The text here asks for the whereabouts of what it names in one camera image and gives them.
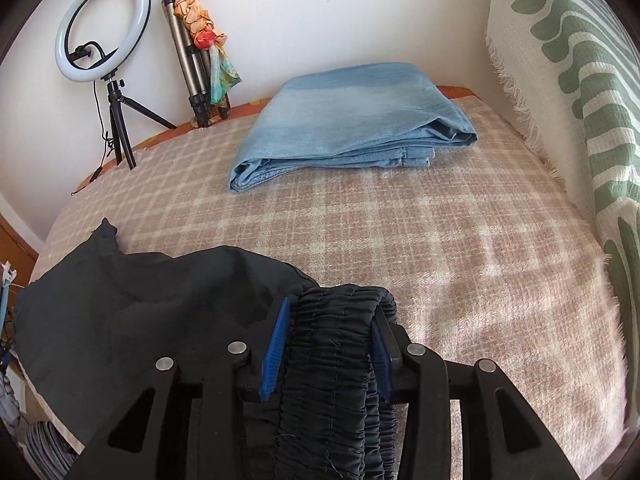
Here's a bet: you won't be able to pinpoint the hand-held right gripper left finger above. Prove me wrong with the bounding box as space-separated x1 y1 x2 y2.
65 296 292 480

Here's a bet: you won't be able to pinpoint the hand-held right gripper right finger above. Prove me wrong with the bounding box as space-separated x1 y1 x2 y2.
370 305 583 480

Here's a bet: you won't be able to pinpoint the black pants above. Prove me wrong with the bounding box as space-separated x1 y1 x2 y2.
12 217 401 480

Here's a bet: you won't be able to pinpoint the beige plaid blanket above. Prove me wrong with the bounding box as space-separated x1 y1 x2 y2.
30 97 628 480

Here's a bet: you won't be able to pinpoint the person's striped clothing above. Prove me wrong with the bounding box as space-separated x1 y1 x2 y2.
22 420 83 480

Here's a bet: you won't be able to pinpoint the folded blue jeans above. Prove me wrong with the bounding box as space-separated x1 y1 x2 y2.
229 61 478 194

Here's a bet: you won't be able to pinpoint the small black tripod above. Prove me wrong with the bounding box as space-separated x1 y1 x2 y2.
102 76 177 170

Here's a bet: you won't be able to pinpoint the colourful patterned scarf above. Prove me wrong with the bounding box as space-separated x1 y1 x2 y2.
167 0 242 107

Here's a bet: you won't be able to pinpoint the folded silver tripod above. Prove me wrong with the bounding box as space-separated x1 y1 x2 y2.
161 0 232 128

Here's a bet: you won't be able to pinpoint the green and white blanket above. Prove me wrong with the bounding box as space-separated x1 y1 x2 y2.
486 0 640 461

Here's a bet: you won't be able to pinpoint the black ring light cable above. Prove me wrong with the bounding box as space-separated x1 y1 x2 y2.
70 80 113 197

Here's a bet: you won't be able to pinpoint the white ring light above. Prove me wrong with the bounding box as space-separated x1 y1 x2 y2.
54 0 152 83

